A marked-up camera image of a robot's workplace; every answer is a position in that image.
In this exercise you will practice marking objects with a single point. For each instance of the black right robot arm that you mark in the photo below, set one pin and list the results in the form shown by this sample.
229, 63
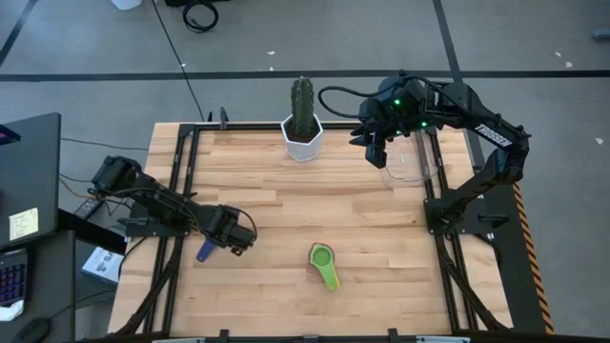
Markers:
495, 138

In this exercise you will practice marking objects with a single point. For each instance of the grey floor object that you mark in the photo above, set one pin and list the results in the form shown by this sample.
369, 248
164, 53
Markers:
602, 34

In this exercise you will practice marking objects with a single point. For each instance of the green cactus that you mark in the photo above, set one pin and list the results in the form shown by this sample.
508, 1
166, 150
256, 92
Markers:
303, 107

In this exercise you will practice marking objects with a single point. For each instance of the purple measuring cup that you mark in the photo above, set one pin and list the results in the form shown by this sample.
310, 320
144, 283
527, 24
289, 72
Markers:
205, 252

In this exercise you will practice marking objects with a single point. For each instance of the clear plastic basket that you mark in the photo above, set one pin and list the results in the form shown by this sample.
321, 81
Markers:
410, 167

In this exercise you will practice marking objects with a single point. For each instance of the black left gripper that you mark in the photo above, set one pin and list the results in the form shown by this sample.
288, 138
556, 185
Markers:
224, 226

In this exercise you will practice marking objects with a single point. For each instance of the white paper booklet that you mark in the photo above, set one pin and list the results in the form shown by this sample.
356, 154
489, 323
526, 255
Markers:
102, 264

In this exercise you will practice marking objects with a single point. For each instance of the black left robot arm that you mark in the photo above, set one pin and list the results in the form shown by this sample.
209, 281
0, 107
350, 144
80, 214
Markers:
157, 197

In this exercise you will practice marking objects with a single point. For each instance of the white tissue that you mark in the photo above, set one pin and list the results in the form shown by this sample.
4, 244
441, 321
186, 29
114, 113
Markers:
10, 312

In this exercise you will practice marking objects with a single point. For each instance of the black table frame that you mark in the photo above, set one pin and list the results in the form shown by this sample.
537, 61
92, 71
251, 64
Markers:
248, 126

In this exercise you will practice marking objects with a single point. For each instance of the black power adapter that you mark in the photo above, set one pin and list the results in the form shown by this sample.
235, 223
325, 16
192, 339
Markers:
88, 208

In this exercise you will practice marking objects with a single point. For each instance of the black keyboard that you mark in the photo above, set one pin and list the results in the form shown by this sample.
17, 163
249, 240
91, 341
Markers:
13, 281

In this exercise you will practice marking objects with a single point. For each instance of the white hexagonal plant pot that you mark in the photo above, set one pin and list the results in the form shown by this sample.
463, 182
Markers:
302, 150

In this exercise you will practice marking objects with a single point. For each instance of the black frame clamp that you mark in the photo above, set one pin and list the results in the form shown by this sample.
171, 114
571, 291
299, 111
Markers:
222, 116

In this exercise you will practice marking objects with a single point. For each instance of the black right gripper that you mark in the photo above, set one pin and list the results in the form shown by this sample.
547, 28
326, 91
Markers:
395, 112

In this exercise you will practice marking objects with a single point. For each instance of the yellow sticky note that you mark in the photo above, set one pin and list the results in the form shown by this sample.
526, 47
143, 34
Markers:
24, 224

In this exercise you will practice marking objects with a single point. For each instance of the dark grey desk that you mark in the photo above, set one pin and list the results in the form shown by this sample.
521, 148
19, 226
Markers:
52, 286

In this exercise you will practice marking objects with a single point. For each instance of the green measuring cup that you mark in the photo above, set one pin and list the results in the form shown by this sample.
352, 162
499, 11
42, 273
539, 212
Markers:
321, 257

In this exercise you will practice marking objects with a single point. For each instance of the black computer mouse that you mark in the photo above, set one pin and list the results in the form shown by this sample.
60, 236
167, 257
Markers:
31, 332

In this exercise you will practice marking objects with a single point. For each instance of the white bucket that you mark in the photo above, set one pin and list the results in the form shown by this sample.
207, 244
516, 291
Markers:
126, 4

